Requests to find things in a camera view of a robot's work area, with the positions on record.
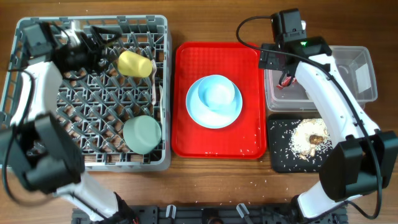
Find small green saucer bowl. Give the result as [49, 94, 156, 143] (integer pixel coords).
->
[198, 75, 235, 111]

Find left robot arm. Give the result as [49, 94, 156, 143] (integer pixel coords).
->
[1, 22, 138, 223]

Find white plastic spoon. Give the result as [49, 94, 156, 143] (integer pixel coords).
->
[159, 85, 163, 124]

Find white plastic fork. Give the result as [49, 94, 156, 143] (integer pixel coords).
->
[151, 59, 157, 106]

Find light blue plate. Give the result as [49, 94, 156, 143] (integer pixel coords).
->
[185, 77, 243, 129]

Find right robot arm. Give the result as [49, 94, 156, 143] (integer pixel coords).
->
[259, 9, 397, 223]

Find red plastic serving tray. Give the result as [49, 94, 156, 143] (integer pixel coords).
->
[171, 42, 266, 159]

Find rice and mushroom leftovers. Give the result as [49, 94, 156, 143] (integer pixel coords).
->
[289, 118, 331, 161]

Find yellow plastic cup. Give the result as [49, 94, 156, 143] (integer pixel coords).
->
[118, 51, 152, 78]

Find red snack wrapper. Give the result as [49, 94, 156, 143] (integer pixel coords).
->
[276, 77, 297, 90]

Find grey plastic dishwasher rack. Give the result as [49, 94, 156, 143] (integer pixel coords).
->
[0, 14, 172, 172]

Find green food bowl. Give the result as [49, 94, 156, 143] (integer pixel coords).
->
[123, 115, 162, 155]

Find clear plastic storage bin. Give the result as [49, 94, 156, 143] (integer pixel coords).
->
[264, 45, 377, 112]

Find black plastic tray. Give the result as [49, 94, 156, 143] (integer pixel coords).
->
[267, 113, 333, 173]

